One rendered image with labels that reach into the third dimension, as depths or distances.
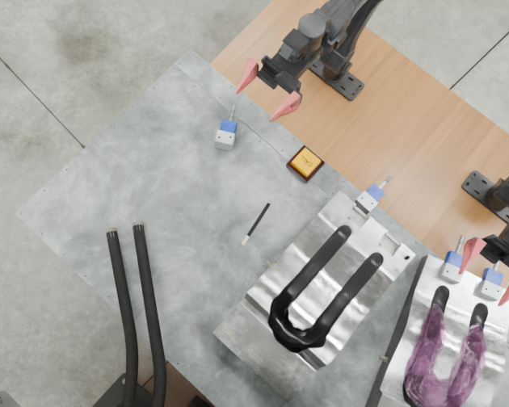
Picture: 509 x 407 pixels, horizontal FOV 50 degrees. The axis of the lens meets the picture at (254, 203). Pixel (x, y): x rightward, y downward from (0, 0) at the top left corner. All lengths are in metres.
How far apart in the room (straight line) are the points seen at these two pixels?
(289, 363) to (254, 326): 0.13
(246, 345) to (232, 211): 0.37
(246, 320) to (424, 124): 0.78
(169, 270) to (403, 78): 0.90
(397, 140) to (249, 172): 0.45
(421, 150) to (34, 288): 1.61
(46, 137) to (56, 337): 0.86
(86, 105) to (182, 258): 1.26
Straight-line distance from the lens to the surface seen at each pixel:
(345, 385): 1.52
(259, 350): 1.43
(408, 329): 1.46
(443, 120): 1.75
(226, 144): 1.55
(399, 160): 1.66
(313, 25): 1.19
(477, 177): 1.71
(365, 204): 1.53
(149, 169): 1.59
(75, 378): 2.38
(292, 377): 1.44
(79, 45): 2.76
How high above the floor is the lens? 2.29
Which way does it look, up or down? 75 degrees down
